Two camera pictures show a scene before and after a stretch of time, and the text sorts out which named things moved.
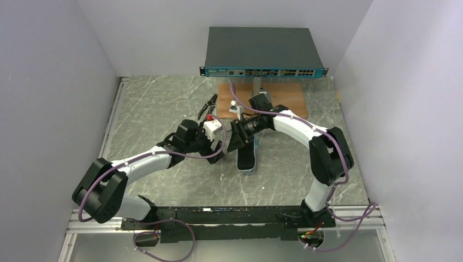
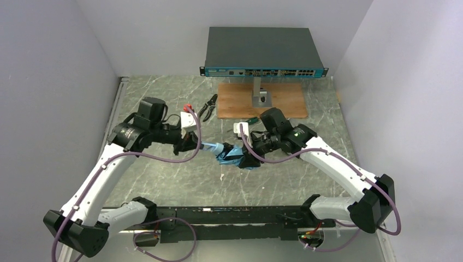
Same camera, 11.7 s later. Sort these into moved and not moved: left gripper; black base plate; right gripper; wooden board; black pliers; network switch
Moved: left gripper; right gripper
Not moved: black pliers; black base plate; network switch; wooden board
